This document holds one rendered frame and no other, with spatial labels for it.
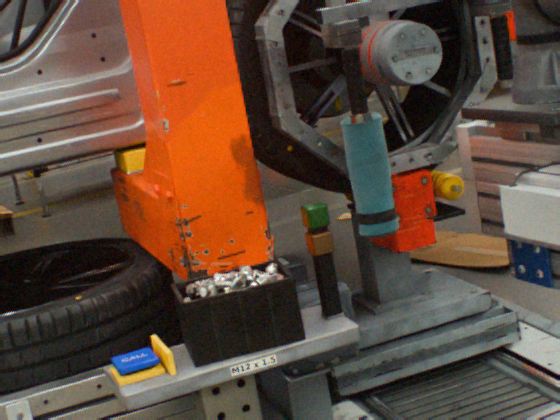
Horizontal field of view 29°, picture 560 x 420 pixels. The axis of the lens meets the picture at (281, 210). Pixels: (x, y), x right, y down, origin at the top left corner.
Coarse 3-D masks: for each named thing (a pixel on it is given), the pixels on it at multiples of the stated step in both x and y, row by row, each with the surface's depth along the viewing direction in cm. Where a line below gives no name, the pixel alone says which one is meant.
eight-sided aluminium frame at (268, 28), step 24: (288, 0) 231; (264, 24) 230; (480, 24) 247; (264, 48) 233; (480, 48) 248; (264, 72) 236; (288, 72) 233; (480, 72) 249; (288, 96) 234; (456, 96) 254; (480, 96) 250; (288, 120) 234; (456, 120) 249; (312, 144) 237; (432, 144) 250; (456, 144) 249; (336, 168) 245; (408, 168) 246
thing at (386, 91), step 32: (448, 0) 254; (320, 32) 245; (448, 32) 257; (320, 64) 246; (448, 64) 262; (320, 96) 248; (384, 96) 253; (416, 96) 273; (448, 96) 258; (384, 128) 274; (416, 128) 261
